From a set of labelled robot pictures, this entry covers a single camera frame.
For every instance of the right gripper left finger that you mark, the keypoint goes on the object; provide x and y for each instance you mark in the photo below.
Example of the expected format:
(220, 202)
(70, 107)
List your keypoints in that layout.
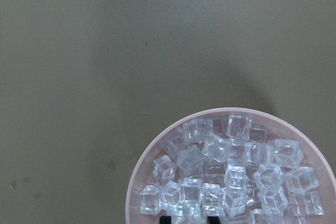
(165, 220)

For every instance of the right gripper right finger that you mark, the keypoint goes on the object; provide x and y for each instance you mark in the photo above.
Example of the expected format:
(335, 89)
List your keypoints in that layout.
(213, 220)

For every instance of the pink bowl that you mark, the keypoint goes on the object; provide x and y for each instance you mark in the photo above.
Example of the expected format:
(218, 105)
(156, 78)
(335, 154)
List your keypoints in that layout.
(142, 173)

